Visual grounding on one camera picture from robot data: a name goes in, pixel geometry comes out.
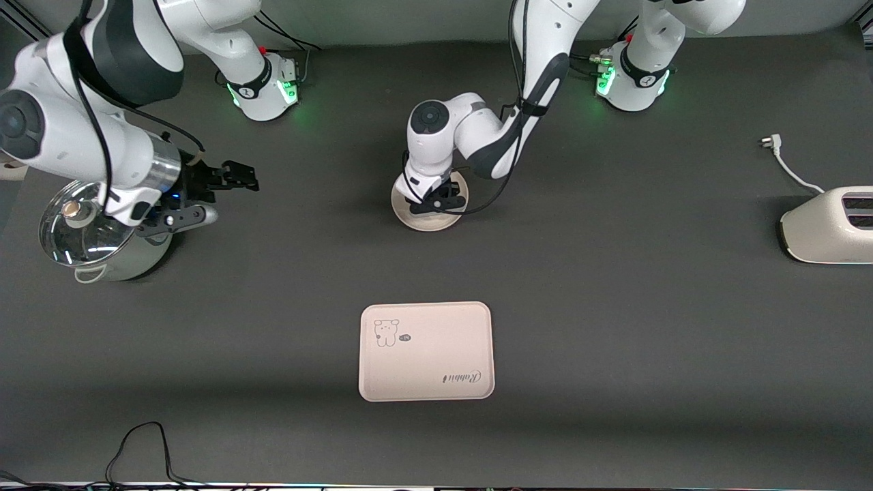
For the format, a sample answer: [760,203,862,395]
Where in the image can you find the steel electric pot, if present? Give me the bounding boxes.
[40,179,175,284]

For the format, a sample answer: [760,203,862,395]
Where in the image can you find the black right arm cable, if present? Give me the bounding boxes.
[65,0,207,205]

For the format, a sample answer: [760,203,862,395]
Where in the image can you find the black base cables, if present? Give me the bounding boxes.
[569,52,612,77]
[252,10,321,53]

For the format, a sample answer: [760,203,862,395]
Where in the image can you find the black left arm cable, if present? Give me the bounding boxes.
[401,0,548,216]

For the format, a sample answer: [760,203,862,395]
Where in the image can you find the black cable on table edge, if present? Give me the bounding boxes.
[0,421,229,489]

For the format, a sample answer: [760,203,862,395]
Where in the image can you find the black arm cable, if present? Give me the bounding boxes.
[401,0,548,216]
[65,0,207,205]

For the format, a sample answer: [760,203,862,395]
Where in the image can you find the white toaster cable with plug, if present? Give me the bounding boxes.
[759,134,827,195]

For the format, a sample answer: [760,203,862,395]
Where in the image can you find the black right base cables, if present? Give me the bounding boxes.
[252,10,321,53]

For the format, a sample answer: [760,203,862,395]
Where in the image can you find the black left base cables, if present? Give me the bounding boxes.
[569,52,612,77]

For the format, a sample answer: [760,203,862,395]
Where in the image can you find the glass pot lid with knob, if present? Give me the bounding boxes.
[40,181,140,267]

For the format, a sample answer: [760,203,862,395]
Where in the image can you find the cream rectangular tray with print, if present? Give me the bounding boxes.
[359,301,495,402]

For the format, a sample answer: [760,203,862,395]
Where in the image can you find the cream white toaster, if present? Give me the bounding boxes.
[780,186,873,265]

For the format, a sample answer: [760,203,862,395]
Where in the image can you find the cream round plate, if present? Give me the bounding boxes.
[391,169,470,233]

